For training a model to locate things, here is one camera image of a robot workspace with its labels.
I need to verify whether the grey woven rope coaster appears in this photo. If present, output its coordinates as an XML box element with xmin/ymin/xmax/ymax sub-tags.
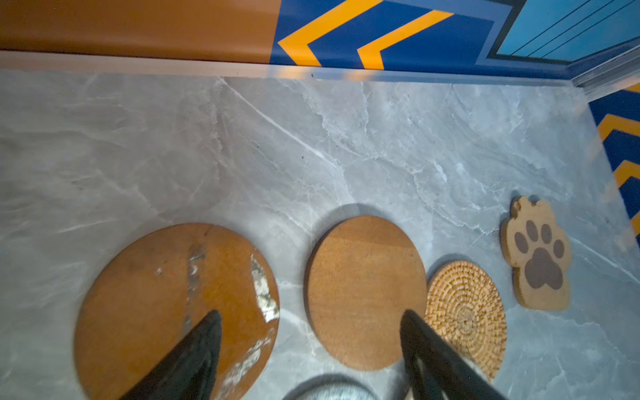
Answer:
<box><xmin>295</xmin><ymin>382</ymin><xmax>377</xmax><ymax>400</ymax></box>

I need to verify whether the dark brown wooden round coaster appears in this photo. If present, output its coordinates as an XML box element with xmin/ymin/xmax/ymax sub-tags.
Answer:
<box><xmin>74</xmin><ymin>223</ymin><xmax>280</xmax><ymax>399</ymax></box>

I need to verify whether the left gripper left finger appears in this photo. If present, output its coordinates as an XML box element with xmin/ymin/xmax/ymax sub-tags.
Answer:
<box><xmin>122</xmin><ymin>310</ymin><xmax>223</xmax><ymax>399</ymax></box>

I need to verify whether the light brown wooden round coaster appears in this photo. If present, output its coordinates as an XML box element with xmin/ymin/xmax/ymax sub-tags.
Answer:
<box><xmin>304</xmin><ymin>216</ymin><xmax>427</xmax><ymax>371</ymax></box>

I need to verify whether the paw shaped wooden coaster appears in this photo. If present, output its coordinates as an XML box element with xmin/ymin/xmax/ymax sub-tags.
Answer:
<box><xmin>500</xmin><ymin>197</ymin><xmax>572</xmax><ymax>311</ymax></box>

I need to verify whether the woven rattan round coaster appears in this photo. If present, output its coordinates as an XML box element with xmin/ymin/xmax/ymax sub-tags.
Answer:
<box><xmin>424</xmin><ymin>260</ymin><xmax>508</xmax><ymax>382</ymax></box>

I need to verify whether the right aluminium corner post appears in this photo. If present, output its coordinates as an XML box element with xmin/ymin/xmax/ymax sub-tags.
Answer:
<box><xmin>572</xmin><ymin>46</ymin><xmax>639</xmax><ymax>102</ymax></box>

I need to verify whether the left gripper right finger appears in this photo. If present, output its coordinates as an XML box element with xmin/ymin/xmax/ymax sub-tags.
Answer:
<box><xmin>400</xmin><ymin>309</ymin><xmax>504</xmax><ymax>400</ymax></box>

